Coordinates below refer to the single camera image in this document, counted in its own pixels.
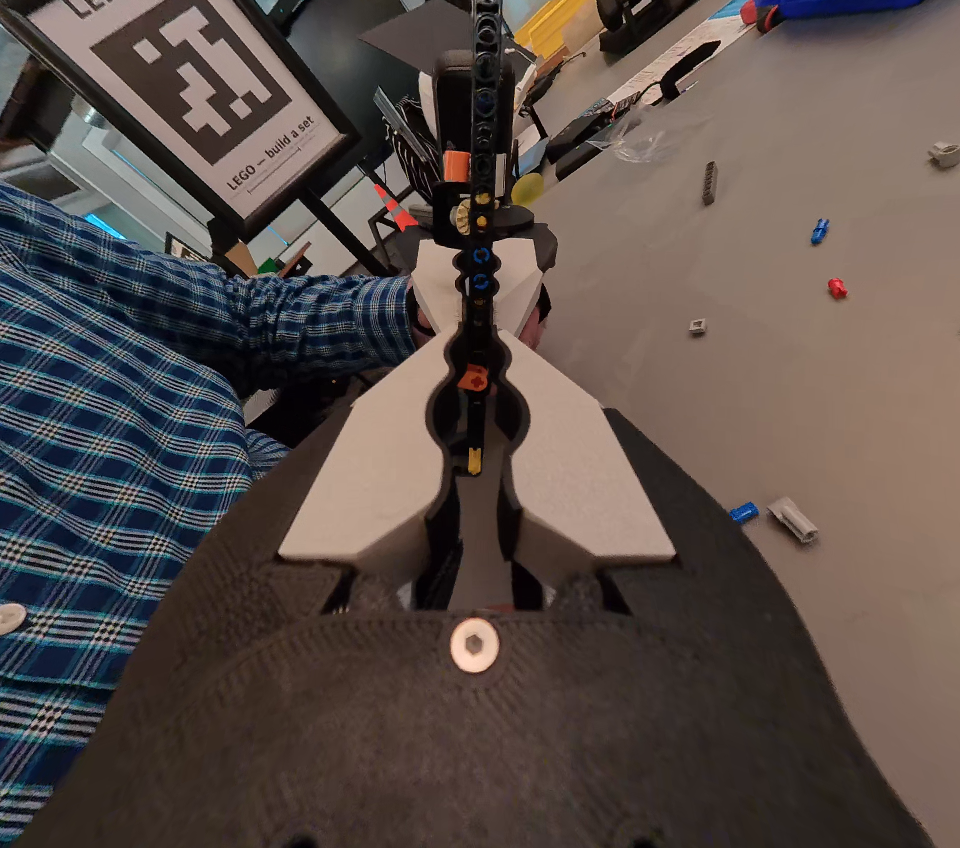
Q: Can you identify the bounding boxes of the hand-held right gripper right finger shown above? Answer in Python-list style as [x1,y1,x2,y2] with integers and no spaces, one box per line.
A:
[491,328,680,609]

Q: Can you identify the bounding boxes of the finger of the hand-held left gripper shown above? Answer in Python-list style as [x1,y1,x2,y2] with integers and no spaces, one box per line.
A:
[410,239,466,333]
[489,239,546,339]

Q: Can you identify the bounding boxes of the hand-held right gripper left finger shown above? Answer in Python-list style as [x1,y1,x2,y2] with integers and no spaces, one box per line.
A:
[277,325,471,611]

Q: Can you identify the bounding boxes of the black lego chassis assembly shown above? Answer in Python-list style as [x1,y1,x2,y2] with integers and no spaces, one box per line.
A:
[427,0,504,482]

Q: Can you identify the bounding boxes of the person's left forearm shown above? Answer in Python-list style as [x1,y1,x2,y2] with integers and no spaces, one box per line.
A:
[0,183,419,407]

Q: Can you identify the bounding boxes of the black curved lego panel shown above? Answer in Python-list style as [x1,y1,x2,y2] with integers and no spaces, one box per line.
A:
[658,40,723,104]

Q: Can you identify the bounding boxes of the person's left hand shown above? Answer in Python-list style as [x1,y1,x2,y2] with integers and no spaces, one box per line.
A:
[411,293,554,352]

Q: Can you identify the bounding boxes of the orange traffic cone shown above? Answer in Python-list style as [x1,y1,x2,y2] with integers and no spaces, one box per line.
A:
[372,182,421,234]

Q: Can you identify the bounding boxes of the black sign stand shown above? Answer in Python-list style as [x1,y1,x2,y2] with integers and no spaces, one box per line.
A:
[206,184,395,279]

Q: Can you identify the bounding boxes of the black box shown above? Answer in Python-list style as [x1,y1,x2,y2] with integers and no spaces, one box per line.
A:
[545,109,625,183]

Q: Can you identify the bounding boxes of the yellow storage bins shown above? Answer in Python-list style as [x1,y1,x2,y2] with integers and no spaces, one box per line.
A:
[513,0,606,59]

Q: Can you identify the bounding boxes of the black board panel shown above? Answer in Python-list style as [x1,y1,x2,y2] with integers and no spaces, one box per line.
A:
[281,0,436,204]

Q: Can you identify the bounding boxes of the clear plastic bag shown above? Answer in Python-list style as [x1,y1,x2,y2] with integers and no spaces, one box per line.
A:
[587,104,714,164]

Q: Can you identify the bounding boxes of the paper instruction sheet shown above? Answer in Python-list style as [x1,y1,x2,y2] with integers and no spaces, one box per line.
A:
[606,0,753,108]

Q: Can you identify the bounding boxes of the blue plaid shirt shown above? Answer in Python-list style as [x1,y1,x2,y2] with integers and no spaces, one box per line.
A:
[0,331,295,842]

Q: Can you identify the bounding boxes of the framed marker sign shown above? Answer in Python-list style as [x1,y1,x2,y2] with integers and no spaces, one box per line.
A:
[0,0,363,242]

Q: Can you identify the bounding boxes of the red and black wheel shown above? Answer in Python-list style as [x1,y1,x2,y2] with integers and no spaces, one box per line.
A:
[738,0,786,36]

